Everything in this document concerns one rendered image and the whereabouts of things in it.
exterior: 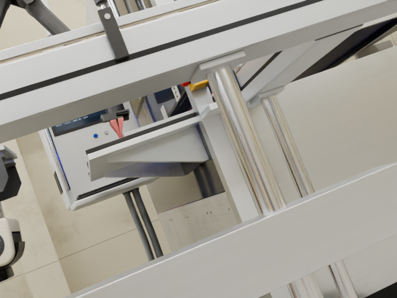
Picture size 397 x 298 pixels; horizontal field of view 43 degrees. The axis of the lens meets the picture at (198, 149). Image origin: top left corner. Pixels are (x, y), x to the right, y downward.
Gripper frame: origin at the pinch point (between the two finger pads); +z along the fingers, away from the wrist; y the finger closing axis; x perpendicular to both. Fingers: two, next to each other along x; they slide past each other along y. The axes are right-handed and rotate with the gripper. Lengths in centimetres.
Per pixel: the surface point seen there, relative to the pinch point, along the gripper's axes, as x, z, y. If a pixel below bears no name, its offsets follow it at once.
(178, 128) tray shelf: -10.3, 3.0, 18.6
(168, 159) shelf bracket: -1.7, 11.6, 14.1
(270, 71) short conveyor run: -54, 2, 38
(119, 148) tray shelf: -10.4, 4.9, -2.2
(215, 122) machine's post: -11.8, 4.4, 31.6
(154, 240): 102, 41, 12
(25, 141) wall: 335, -81, -61
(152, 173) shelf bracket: 48, 10, 14
